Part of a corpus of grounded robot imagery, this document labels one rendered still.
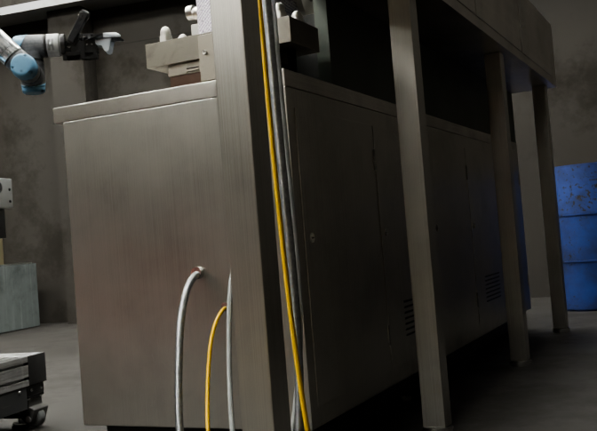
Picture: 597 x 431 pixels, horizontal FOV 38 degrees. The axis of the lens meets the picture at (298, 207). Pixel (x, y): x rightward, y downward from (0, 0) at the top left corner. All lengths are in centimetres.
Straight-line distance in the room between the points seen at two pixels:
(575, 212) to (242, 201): 377
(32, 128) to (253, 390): 622
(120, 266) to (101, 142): 31
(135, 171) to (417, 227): 72
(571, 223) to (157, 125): 332
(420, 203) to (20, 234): 563
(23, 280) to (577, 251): 414
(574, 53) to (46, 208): 424
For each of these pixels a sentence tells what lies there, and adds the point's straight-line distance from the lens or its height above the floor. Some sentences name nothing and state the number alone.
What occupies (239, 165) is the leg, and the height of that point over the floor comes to 64.
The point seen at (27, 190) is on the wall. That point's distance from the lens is 749.
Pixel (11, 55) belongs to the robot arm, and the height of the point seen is 115.
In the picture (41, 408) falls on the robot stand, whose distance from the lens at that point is 288.
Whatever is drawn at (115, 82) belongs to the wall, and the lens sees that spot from 713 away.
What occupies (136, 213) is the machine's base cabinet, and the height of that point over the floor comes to 61.
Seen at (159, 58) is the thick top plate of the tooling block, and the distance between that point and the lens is 219.
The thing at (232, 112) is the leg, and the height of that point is 73.
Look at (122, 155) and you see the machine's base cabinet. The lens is 216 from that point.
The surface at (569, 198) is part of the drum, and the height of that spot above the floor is 63.
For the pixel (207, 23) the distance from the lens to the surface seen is 237.
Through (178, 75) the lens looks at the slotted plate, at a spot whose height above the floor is 94.
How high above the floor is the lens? 52
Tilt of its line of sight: 2 degrees up
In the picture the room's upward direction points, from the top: 5 degrees counter-clockwise
